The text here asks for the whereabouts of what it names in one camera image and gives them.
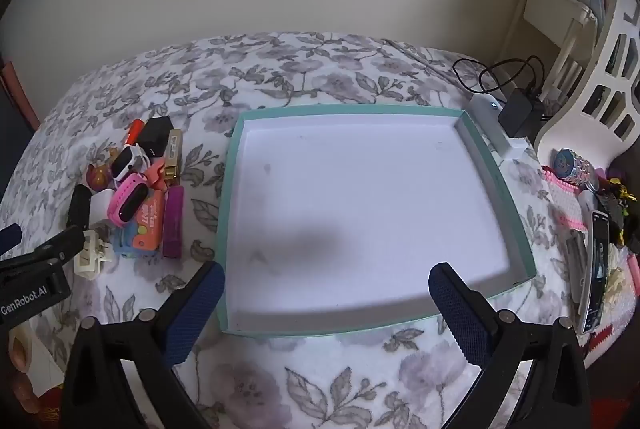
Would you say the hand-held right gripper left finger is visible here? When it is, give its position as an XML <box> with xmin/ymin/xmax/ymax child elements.
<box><xmin>59</xmin><ymin>260</ymin><xmax>227</xmax><ymax>429</ymax></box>

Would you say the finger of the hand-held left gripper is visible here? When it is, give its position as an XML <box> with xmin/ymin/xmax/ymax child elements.
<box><xmin>29</xmin><ymin>225</ymin><xmax>87</xmax><ymax>271</ymax></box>
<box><xmin>0</xmin><ymin>223</ymin><xmax>23</xmax><ymax>256</ymax></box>

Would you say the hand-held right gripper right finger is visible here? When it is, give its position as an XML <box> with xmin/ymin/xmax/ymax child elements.
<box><xmin>428</xmin><ymin>261</ymin><xmax>593</xmax><ymax>429</ymax></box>

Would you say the black toy car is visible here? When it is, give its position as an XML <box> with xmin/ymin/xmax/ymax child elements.
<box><xmin>67</xmin><ymin>184</ymin><xmax>93</xmax><ymax>230</ymax></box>

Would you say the white charger cube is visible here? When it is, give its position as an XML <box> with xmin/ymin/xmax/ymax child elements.
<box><xmin>88</xmin><ymin>189</ymin><xmax>117</xmax><ymax>230</ymax></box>

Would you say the pink smartwatch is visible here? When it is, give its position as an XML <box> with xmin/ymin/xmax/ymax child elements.
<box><xmin>107</xmin><ymin>172</ymin><xmax>150</xmax><ymax>223</ymax></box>

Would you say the brown pink dog toy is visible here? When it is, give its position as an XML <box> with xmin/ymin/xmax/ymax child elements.
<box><xmin>86</xmin><ymin>149</ymin><xmax>121</xmax><ymax>189</ymax></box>

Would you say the purple bar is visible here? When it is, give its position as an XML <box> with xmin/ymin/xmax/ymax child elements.
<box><xmin>162</xmin><ymin>184</ymin><xmax>185</xmax><ymax>259</ymax></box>

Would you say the white smartwatch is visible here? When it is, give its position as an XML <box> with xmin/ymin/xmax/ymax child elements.
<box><xmin>109</xmin><ymin>144</ymin><xmax>146</xmax><ymax>183</ymax></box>

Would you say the orange toy tube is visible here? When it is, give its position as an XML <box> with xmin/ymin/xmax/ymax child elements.
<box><xmin>125</xmin><ymin>119</ymin><xmax>146</xmax><ymax>146</ymax></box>

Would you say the black charger cube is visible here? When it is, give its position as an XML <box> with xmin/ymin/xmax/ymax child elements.
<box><xmin>137</xmin><ymin>116</ymin><xmax>174</xmax><ymax>158</ymax></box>

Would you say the gold patterned bar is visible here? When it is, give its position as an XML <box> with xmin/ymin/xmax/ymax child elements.
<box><xmin>162</xmin><ymin>129</ymin><xmax>184</xmax><ymax>186</ymax></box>

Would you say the teal cardboard tray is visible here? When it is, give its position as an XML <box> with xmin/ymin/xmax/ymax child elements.
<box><xmin>215</xmin><ymin>106</ymin><xmax>537</xmax><ymax>337</ymax></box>

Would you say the person's left hand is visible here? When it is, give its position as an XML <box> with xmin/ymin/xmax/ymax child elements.
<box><xmin>7</xmin><ymin>328</ymin><xmax>48</xmax><ymax>416</ymax></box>

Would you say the dark cabinet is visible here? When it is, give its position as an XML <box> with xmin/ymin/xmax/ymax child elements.
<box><xmin>0</xmin><ymin>59</ymin><xmax>42</xmax><ymax>196</ymax></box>

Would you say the silver metal clip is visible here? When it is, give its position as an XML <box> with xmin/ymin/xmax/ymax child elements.
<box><xmin>564</xmin><ymin>229</ymin><xmax>589</xmax><ymax>306</ymax></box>

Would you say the black white handheld device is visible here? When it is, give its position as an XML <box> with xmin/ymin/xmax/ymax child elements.
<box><xmin>579</xmin><ymin>209</ymin><xmax>612</xmax><ymax>335</ymax></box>

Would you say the pink white beaded bag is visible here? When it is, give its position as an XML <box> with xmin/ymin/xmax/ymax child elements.
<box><xmin>542</xmin><ymin>165</ymin><xmax>589</xmax><ymax>233</ymax></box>

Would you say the white power strip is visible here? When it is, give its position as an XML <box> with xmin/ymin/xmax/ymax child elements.
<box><xmin>470</xmin><ymin>95</ymin><xmax>531</xmax><ymax>160</ymax></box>

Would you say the blue-faced metal wristwatch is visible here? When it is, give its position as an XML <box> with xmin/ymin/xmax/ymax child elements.
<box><xmin>552</xmin><ymin>148</ymin><xmax>596</xmax><ymax>185</ymax></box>

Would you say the black yellow toy robot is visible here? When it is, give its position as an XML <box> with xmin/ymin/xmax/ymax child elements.
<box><xmin>599</xmin><ymin>176</ymin><xmax>639</xmax><ymax>256</ymax></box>

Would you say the black power adapter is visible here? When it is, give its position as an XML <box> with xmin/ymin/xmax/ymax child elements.
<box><xmin>500</xmin><ymin>88</ymin><xmax>545</xmax><ymax>138</ymax></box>

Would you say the grey floral blanket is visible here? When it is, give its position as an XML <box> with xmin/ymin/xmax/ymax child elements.
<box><xmin>0</xmin><ymin>32</ymin><xmax>640</xmax><ymax>429</ymax></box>

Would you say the white lattice headboard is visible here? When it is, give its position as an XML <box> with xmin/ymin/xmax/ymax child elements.
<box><xmin>532</xmin><ymin>0</ymin><xmax>640</xmax><ymax>171</ymax></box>

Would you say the white stool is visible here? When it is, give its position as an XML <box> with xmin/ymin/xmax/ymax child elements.
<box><xmin>510</xmin><ymin>0</ymin><xmax>599</xmax><ymax>95</ymax></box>

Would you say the black cable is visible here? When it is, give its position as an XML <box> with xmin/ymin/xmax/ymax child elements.
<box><xmin>452</xmin><ymin>55</ymin><xmax>546</xmax><ymax>98</ymax></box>

